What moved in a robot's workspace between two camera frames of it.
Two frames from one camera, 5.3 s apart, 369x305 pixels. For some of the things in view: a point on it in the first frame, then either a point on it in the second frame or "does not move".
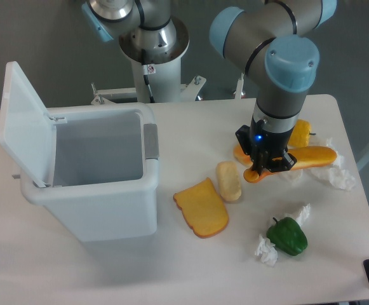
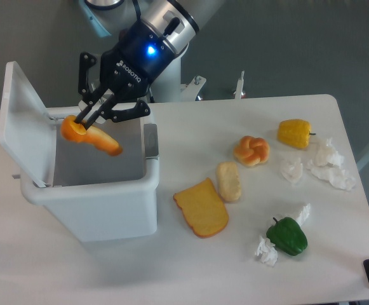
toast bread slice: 202,208 does not move
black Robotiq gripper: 257,138 to 127,72
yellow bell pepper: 300,135 does not move
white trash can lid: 25,130 does not move
